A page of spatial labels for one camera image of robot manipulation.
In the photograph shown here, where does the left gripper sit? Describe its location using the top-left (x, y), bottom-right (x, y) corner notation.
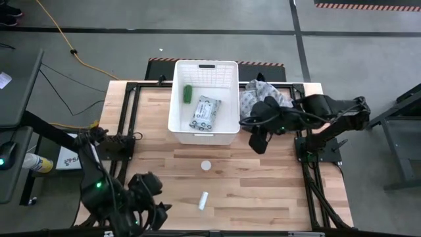
top-left (128, 171), bottom-right (172, 231)

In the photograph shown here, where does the white tube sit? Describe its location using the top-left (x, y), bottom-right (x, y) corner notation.
top-left (198, 191), bottom-right (209, 211)

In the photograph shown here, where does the printed bottle package pouch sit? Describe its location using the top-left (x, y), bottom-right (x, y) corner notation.
top-left (188, 95), bottom-right (222, 132)

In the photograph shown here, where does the green bandage roll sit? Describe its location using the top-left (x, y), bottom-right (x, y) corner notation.
top-left (183, 84), bottom-right (193, 105)

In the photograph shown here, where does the white plastic basket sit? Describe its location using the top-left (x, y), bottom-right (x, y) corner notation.
top-left (167, 59), bottom-right (241, 145)

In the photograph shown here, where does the grey patterned cloth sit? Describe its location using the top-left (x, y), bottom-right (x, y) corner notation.
top-left (239, 78), bottom-right (297, 121)

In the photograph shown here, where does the white box with logo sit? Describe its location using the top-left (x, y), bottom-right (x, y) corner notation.
top-left (55, 147), bottom-right (83, 171)

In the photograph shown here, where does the black hazard-striped floor mat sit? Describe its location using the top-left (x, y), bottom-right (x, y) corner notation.
top-left (144, 57), bottom-right (286, 82)
top-left (314, 0), bottom-right (421, 13)

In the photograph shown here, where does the white yellow spray bottle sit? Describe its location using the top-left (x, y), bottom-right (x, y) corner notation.
top-left (22, 153), bottom-right (54, 174)

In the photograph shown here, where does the black side table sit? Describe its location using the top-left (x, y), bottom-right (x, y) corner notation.
top-left (363, 82), bottom-right (421, 192)

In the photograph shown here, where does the grey desk shelf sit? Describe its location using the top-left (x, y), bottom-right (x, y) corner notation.
top-left (0, 126), bottom-right (34, 205)

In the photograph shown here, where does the black computer mouse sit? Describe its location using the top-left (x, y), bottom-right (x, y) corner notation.
top-left (0, 141), bottom-right (18, 171)

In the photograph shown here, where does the grey desk top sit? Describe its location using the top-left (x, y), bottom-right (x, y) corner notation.
top-left (0, 48), bottom-right (45, 129)

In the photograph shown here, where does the white paper note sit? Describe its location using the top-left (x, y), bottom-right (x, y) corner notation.
top-left (0, 71), bottom-right (13, 90)

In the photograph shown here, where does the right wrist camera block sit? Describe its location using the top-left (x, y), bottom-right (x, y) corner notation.
top-left (249, 126), bottom-right (271, 155)

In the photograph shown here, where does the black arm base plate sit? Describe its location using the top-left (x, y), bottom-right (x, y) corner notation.
top-left (97, 134), bottom-right (136, 162)
top-left (295, 136), bottom-right (349, 163)

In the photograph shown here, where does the black aluminium table frame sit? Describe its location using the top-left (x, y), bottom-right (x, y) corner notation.
top-left (74, 80), bottom-right (356, 231)

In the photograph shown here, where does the silver table edge bracket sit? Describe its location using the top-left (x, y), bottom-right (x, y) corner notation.
top-left (288, 231), bottom-right (326, 237)

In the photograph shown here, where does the black floor cable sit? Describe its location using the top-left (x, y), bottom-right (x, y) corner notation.
top-left (37, 68), bottom-right (105, 117)
top-left (39, 61), bottom-right (107, 94)

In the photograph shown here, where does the black desk frame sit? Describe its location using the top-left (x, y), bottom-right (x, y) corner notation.
top-left (19, 110), bottom-right (83, 207)

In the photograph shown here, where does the yellow extension cable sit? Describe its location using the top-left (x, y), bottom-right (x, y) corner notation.
top-left (35, 0), bottom-right (120, 130)

